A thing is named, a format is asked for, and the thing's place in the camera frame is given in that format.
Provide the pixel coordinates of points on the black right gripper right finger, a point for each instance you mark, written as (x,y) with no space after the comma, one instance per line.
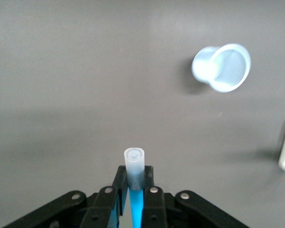
(161,209)

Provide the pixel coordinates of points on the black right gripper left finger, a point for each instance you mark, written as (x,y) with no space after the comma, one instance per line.
(104,204)

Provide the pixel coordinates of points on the blue marker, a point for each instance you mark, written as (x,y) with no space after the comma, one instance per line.
(134,166)

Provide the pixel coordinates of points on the light blue plastic cup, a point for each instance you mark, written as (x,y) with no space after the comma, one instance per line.
(218,69)

